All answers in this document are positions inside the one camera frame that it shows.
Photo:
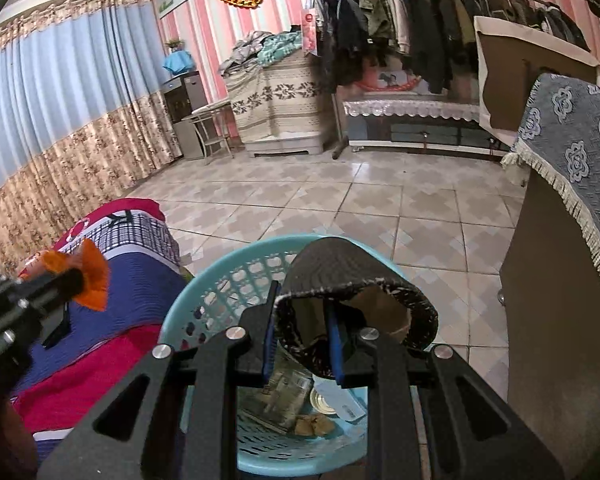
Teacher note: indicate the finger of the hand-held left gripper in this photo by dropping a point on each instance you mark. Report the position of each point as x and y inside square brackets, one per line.
[55, 285]

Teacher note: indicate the black knit hat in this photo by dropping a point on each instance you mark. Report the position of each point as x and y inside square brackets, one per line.
[340, 265]

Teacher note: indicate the beige board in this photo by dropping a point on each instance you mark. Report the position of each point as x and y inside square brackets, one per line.
[505, 75]

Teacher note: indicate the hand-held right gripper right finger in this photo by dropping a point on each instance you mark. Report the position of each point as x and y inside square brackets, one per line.
[336, 345]

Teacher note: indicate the chest under patterned cloth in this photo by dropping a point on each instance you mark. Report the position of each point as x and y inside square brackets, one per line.
[275, 100]

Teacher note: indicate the water dispenser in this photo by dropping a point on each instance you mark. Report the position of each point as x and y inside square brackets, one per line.
[185, 95]

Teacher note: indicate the pink hanging bag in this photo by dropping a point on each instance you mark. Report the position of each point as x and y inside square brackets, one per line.
[310, 32]

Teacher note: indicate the orange snack wrapper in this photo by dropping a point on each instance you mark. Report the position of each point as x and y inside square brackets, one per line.
[92, 280]

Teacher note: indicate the small round can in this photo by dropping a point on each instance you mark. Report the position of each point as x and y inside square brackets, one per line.
[322, 402]

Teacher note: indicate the pile of clothes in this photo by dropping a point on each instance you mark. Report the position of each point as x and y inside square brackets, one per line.
[260, 47]

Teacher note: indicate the beige printed snack packet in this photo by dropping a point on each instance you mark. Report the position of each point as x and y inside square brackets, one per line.
[275, 400]

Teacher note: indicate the striped checked blanket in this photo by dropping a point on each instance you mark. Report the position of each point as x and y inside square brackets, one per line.
[105, 340]

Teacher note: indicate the blue cloth cover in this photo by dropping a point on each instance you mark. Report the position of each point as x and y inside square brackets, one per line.
[179, 62]

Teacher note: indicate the person's left forearm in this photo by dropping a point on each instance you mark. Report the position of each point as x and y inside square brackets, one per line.
[2, 440]

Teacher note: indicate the small potted plant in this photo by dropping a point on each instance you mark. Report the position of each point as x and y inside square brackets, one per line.
[175, 44]

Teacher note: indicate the blue patterned fringed cloth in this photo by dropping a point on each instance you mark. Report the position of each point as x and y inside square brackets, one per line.
[580, 160]

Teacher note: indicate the brown paper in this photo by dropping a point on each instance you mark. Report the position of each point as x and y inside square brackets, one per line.
[315, 425]

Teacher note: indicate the brown wooden cabinet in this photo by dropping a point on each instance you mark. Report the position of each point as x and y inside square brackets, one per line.
[545, 310]

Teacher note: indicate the white paper slip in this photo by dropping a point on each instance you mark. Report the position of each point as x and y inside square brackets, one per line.
[350, 405]

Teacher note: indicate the dark low cabinet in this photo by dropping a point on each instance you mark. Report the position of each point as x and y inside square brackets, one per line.
[430, 135]

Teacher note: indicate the white lace cloth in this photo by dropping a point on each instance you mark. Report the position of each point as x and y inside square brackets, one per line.
[410, 109]

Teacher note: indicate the row of hanging clothes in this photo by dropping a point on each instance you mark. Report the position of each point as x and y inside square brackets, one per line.
[420, 25]

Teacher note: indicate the blue floral curtain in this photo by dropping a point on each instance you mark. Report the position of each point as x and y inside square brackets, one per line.
[55, 85]

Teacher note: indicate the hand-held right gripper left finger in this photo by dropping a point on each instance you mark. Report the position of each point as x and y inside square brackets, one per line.
[269, 340]

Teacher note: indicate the teal plastic basket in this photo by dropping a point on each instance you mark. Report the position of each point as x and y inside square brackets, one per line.
[215, 280]

